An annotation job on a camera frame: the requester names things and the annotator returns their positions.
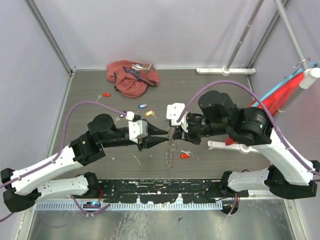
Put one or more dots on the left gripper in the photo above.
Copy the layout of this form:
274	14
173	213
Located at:
151	141

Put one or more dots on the key with blue tag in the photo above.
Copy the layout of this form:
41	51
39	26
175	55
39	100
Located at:
142	106

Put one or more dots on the key with yellow tag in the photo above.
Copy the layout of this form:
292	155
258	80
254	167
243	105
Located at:
150	113

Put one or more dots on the key with black tag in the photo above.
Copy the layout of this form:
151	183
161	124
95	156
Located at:
118	118

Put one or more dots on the key with red white tag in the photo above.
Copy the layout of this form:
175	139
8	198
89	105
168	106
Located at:
185	154

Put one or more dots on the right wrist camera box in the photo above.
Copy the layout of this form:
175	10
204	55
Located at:
173	112

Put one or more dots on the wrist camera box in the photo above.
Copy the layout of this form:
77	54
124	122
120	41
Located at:
173	112
137	130

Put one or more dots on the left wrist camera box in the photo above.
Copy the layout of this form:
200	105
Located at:
137	130

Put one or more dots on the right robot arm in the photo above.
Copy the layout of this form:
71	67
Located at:
285	177

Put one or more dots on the white rack base bar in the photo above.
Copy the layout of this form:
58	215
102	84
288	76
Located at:
226	71

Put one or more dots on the red crumpled shirt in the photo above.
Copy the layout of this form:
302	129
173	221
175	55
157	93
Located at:
131	78

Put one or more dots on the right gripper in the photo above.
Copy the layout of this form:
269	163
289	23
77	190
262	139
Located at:
191	137

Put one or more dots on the grey rack pole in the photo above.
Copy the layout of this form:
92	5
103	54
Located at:
244	34

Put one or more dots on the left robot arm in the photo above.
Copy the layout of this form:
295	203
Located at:
25	187

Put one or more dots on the red cloth on hanger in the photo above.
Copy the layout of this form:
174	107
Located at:
277	99

